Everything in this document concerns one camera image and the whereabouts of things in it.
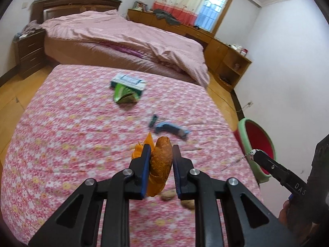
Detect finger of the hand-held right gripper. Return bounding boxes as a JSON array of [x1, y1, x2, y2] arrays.
[[250, 149, 307, 195]]

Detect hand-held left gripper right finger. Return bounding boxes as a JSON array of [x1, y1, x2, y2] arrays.
[[172, 144, 304, 247]]

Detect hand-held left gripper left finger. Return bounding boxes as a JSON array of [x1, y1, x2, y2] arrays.
[[28, 144, 152, 247]]

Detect red bin with green rim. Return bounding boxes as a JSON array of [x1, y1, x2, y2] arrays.
[[233, 118, 276, 184]]

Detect person's right hand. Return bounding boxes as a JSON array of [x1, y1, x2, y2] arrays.
[[278, 200, 291, 225]]

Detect blue utility knife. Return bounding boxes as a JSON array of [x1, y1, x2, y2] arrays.
[[154, 123, 192, 140]]

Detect pink floral tablecloth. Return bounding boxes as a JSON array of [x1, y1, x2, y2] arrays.
[[0, 64, 264, 247]]

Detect green snack packet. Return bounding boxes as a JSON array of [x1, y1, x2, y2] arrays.
[[112, 83, 140, 104]]

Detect blue and white box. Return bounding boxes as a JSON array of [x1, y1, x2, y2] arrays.
[[110, 73, 147, 92]]

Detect long light wooden cabinet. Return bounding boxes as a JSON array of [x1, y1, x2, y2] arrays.
[[127, 8, 252, 92]]

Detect pink checked blanket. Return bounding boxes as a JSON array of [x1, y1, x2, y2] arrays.
[[41, 10, 210, 88]]

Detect grey clothes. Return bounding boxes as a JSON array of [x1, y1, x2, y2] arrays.
[[153, 9, 182, 26]]

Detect row of books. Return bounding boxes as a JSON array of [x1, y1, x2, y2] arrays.
[[132, 1, 148, 12]]

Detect dark wooden nightstand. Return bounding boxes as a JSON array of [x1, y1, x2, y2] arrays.
[[13, 28, 47, 80]]

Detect barred window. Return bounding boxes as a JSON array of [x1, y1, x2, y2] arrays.
[[197, 0, 230, 33]]

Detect floral curtain with red hem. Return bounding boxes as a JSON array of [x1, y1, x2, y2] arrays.
[[152, 0, 214, 27]]

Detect crumpled cloth on nightstand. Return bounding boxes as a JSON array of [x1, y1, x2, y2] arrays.
[[19, 21, 42, 38]]

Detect dark wooden bed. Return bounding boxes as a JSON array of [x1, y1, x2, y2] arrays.
[[30, 0, 210, 88]]

